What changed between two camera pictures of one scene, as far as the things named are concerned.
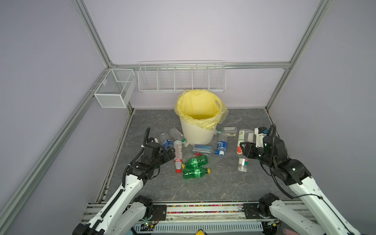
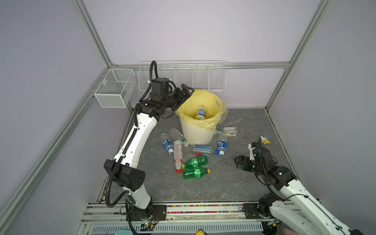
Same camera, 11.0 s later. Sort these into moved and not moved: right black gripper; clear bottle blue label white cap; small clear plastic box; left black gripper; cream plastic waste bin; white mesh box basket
Moved: left black gripper; right black gripper
Not moved: white mesh box basket; small clear plastic box; clear bottle blue label white cap; cream plastic waste bin
